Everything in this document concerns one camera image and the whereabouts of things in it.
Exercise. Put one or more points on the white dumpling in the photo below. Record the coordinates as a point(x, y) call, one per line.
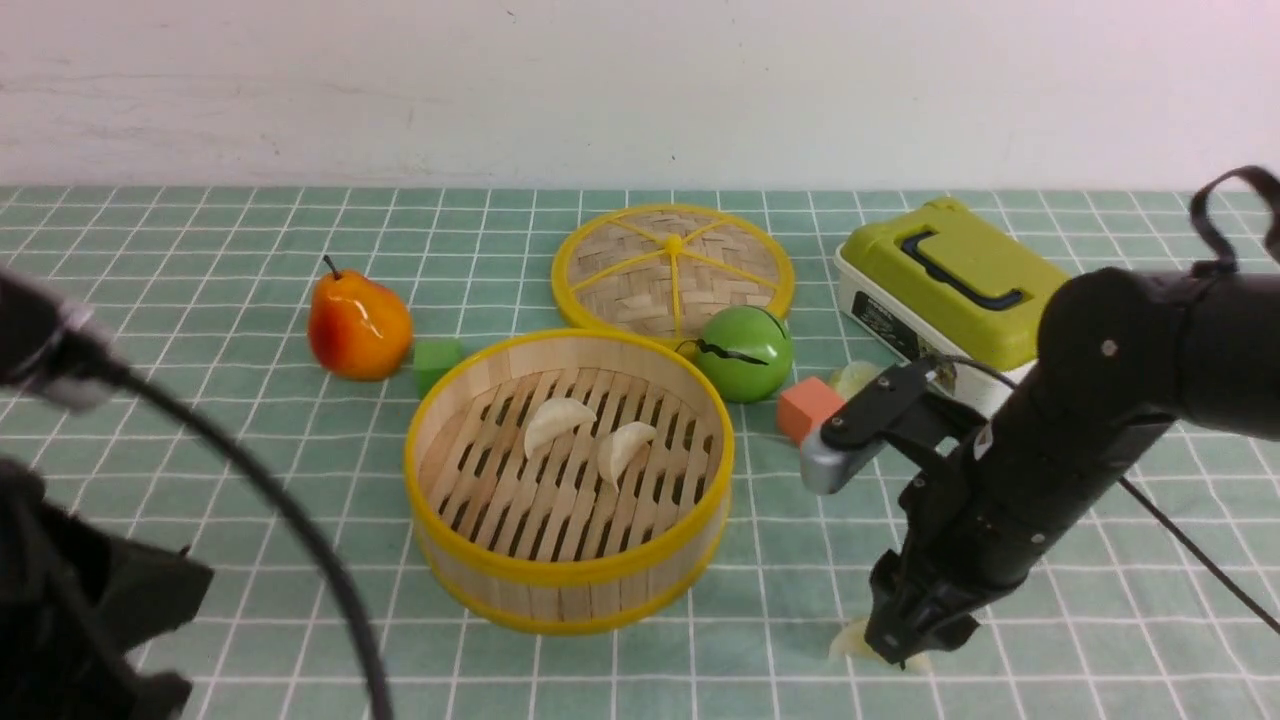
point(615, 452)
point(552, 419)

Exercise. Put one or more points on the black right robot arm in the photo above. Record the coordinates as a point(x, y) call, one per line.
point(1122, 356)

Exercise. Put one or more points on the orange red toy pear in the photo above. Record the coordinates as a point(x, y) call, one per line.
point(357, 328)

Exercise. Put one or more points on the green checkered tablecloth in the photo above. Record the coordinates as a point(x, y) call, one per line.
point(208, 288)

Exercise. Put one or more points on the green lid white storage box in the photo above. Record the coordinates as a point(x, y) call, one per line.
point(940, 280)

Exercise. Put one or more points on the green toy cube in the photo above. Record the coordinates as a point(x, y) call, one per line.
point(431, 358)

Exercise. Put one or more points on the woven bamboo steamer lid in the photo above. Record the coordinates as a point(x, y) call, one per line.
point(664, 270)

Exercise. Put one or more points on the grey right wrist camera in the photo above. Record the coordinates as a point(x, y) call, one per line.
point(860, 430)

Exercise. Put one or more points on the pale green dumpling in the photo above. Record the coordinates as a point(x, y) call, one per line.
point(851, 379)
point(850, 643)

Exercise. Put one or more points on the orange toy cube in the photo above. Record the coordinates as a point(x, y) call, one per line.
point(802, 408)

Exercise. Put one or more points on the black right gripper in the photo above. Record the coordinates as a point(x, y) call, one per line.
point(962, 553)

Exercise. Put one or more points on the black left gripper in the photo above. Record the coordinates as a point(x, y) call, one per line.
point(75, 601)

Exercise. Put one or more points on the bamboo steamer tray yellow rim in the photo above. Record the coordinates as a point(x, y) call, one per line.
point(543, 545)

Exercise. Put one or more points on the green toy apple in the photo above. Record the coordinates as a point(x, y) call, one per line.
point(744, 351)

